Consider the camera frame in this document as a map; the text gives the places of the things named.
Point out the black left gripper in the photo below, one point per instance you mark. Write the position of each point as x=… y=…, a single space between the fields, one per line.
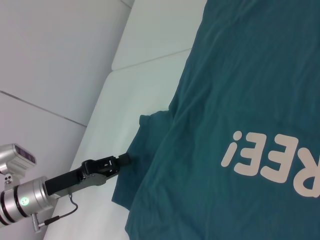
x=75 y=178

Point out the teal t-shirt with FREE print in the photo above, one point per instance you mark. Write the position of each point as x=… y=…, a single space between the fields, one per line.
x=225 y=100

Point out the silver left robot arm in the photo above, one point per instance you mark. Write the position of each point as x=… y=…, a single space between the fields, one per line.
x=27 y=197

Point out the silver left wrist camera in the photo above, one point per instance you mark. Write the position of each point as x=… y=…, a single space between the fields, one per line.
x=17 y=157

